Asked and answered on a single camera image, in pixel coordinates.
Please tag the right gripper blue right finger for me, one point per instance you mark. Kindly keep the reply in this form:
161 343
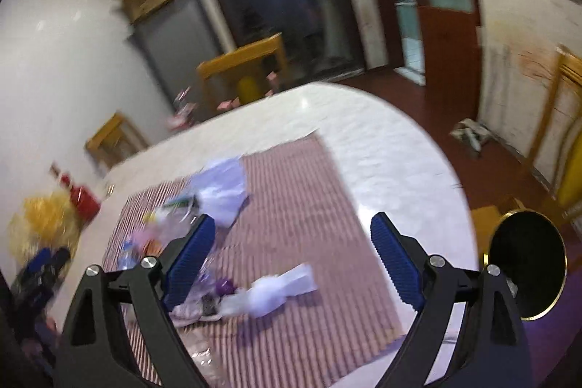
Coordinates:
491 348

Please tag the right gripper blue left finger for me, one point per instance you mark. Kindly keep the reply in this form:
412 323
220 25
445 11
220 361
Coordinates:
94 348

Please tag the blue label plastic bottle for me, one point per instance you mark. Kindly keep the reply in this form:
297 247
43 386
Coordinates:
127 258

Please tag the purple white snack wrapper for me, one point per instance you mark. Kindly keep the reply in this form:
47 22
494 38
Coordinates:
206 309

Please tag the green snack bag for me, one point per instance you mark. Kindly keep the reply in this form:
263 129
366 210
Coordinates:
182 201

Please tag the twisted white tissue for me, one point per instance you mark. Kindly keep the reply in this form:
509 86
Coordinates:
268 293

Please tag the bread picture plastic wrapper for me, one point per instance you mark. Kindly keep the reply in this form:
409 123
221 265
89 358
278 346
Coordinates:
204 278

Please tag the black gold rim trash bin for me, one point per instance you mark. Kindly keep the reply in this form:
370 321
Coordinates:
530 252

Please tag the yellow plastic bag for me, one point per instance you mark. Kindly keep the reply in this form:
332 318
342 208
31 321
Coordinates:
44 221

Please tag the red ceramic liquor bottle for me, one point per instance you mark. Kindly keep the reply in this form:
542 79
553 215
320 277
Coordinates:
82 199

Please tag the clear plastic wrapper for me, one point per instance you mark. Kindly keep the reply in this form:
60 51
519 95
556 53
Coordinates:
204 358

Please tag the clear glass liquor bottle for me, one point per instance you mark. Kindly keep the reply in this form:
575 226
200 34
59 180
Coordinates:
56 172

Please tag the small purple cap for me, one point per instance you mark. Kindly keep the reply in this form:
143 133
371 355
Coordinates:
224 287

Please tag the red white striped cloth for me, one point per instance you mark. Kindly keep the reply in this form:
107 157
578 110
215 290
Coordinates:
298 212

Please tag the clear yellow cap bottle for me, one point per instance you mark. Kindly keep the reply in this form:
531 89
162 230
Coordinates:
163 218

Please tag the wooden chair left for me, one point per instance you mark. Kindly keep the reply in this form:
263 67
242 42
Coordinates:
117 140

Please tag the wooden chair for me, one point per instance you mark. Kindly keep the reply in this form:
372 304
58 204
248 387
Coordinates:
117 140
245 75

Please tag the dustpan on floor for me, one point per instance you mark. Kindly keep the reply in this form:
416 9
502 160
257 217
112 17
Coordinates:
472 134

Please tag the pink child bicycle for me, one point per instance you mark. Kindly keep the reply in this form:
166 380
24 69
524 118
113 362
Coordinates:
183 118

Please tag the grey refrigerator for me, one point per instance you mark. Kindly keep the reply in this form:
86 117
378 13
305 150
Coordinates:
174 39

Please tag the wooden chair middle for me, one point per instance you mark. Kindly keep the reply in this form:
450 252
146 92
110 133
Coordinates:
245 75

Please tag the brown kitchen door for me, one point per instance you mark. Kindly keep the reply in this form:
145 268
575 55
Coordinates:
435 44

